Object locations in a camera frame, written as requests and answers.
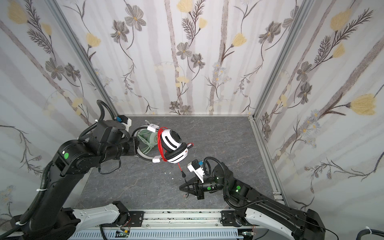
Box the green white headphones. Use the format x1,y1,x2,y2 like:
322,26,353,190
133,120,160,161

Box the black white headphones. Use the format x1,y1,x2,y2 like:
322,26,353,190
148,127,194,164

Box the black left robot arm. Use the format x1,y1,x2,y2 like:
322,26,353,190
1,100,139,240

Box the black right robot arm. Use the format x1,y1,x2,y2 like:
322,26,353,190
179,157,329,240

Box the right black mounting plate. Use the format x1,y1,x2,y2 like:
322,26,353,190
220,210,249,228

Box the black mounting plate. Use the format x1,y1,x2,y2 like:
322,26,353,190
127,211,145,228
220,210,249,228

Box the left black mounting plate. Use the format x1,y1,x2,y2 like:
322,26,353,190
127,211,145,228

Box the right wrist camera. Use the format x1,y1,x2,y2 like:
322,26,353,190
187,159,205,183

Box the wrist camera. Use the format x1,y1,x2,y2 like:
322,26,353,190
116,115,132,132
187,159,205,183

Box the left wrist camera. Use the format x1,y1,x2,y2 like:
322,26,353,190
116,115,132,132

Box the white slotted cable duct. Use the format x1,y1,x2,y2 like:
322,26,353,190
68,229,244,240

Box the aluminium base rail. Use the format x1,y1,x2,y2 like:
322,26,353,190
68,208,304,232

